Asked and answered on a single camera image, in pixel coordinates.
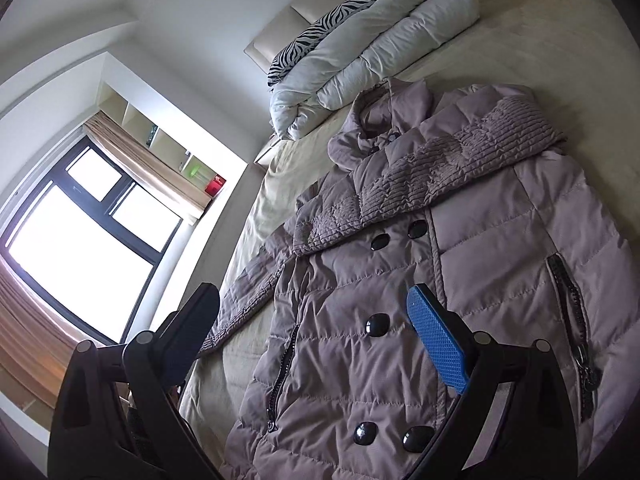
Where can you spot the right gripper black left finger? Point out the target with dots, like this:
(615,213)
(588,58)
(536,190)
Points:
(115,419)

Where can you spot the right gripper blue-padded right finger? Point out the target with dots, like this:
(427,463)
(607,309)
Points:
(511,418)

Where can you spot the mauve puffer jacket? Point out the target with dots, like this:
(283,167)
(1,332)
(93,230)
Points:
(469,193)

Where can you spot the black framed window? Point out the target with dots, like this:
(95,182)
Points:
(88,240)

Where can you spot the tan curtain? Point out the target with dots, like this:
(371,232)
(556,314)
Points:
(165,184)

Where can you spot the red box on shelf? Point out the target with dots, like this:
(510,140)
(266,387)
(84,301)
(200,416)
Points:
(214,186)

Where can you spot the green container on shelf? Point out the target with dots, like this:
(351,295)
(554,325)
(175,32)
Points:
(193,168)

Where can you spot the beige bed blanket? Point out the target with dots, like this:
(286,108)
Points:
(579,58)

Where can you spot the white folded duvet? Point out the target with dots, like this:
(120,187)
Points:
(369,47)

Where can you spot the zebra print pillow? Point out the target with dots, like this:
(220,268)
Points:
(311,37)

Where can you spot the white wall shelf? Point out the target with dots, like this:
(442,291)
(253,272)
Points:
(148,134)

